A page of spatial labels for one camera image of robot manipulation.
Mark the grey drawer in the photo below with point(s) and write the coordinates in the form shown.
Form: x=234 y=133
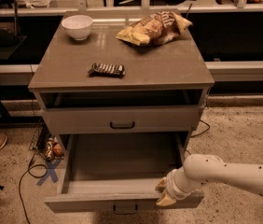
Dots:
x=116 y=172
x=122 y=119

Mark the wire basket with items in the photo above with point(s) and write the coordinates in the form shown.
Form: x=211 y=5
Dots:
x=45 y=144

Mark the yellow brown chip bag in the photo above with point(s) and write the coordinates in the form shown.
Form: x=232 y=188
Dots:
x=155 y=30

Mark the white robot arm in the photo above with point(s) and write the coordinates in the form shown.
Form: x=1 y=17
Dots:
x=200 y=169

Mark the white bowl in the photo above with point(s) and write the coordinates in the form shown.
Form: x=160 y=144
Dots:
x=77 y=27

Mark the blue tape cross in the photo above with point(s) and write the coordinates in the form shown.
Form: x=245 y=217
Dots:
x=51 y=166

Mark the grey top drawer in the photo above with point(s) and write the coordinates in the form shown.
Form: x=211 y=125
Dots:
x=122 y=119

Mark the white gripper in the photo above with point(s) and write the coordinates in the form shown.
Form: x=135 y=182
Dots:
x=171 y=184

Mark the grey drawer cabinet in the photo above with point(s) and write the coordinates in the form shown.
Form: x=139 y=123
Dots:
x=173 y=74

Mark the dark striped candy bar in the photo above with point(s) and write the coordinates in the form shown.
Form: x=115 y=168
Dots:
x=107 y=70

